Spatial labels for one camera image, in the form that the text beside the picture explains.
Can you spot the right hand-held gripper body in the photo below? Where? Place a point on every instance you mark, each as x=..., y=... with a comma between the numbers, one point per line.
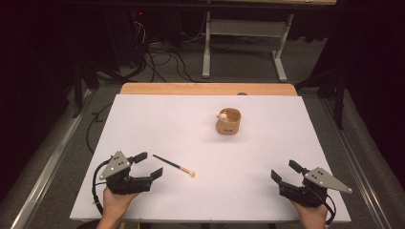
x=321, y=179

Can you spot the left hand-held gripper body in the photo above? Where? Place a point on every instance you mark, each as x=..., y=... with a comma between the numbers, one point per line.
x=116, y=167

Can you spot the black pen with orange end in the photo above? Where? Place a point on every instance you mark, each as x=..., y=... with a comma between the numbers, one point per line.
x=168, y=163

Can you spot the person's left hand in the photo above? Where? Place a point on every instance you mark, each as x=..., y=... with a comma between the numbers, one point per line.
x=114, y=203

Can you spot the person's right hand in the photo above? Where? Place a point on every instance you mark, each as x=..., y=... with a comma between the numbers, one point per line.
x=313, y=216

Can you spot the white table mat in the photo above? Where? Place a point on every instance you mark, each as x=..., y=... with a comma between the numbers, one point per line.
x=159, y=127

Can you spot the brown cup with small figurine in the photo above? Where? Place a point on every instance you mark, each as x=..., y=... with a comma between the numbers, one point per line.
x=227, y=129

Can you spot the black stand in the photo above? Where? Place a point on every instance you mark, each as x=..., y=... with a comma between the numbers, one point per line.
x=340, y=101
x=78, y=89

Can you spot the wooden table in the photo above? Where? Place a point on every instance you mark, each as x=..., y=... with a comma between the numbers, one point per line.
x=191, y=89

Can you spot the black equipment with red light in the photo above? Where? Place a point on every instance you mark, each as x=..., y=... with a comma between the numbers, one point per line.
x=127, y=35

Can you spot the metal floor rail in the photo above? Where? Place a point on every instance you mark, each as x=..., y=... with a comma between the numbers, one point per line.
x=47, y=171
x=356, y=165

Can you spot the white frame desk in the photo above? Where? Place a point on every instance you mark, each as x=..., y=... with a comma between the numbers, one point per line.
x=206, y=47

